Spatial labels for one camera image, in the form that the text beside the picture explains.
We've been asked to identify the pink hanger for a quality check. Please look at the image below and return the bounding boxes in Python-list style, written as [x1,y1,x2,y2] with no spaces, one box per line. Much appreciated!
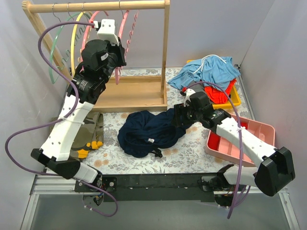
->
[115,10,139,85]
[78,11,109,63]

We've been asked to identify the navy blue shorts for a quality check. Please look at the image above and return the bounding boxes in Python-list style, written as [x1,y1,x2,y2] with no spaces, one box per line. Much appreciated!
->
[118,108,190,158]

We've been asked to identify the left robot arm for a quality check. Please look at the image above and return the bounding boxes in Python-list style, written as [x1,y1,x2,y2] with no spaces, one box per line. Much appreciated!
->
[31,39,126,192]

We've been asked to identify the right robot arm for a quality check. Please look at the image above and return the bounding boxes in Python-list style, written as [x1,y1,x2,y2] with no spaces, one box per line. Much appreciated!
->
[172,92,295,196]

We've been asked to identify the yellow hanger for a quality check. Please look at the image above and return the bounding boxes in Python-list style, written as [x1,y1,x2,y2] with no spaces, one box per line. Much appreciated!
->
[70,11,92,76]

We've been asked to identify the light blue shorts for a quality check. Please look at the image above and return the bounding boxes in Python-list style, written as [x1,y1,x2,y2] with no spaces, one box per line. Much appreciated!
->
[168,55,240,90]

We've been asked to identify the green hanger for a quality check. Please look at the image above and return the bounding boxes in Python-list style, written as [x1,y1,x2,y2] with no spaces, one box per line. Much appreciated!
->
[48,11,93,84]

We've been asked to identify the camouflage shorts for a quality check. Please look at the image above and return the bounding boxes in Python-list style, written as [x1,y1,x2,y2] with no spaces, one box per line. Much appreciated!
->
[41,112,104,160]

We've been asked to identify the grey garment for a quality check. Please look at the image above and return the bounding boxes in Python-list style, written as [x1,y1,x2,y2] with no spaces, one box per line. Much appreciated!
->
[190,83,205,93]

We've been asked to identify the red knitted garment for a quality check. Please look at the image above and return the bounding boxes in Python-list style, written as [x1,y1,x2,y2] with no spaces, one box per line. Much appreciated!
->
[181,78,237,104]

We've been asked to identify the red cloth in organizer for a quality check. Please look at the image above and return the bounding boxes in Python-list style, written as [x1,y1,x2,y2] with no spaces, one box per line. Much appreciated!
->
[207,133,221,151]
[240,122,248,129]

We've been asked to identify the yellow plastic tray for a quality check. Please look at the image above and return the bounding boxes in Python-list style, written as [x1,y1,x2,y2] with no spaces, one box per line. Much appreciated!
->
[186,59,241,110]

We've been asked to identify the pink divided organizer tray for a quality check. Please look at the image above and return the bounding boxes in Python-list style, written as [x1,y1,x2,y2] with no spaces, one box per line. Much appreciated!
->
[205,117,276,167]

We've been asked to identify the wooden clothes rack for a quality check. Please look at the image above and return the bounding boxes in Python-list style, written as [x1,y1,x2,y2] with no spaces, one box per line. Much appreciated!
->
[22,0,170,113]

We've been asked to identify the floral table mat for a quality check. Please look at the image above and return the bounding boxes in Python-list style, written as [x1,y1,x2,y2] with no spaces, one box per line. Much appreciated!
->
[47,68,254,175]

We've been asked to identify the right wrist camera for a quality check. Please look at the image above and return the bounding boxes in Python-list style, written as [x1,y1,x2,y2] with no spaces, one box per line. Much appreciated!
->
[184,89,196,107]

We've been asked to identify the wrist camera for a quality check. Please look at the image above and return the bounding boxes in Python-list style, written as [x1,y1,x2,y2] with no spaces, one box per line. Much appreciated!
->
[184,89,196,107]
[97,19,119,46]

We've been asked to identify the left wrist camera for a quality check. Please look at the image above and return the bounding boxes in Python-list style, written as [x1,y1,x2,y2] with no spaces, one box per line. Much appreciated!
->
[97,19,119,46]

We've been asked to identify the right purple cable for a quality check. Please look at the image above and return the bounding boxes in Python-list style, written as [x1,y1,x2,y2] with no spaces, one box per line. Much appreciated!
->
[187,81,251,219]

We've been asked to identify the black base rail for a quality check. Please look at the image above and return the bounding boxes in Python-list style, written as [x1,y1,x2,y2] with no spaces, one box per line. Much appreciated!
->
[74,172,234,207]

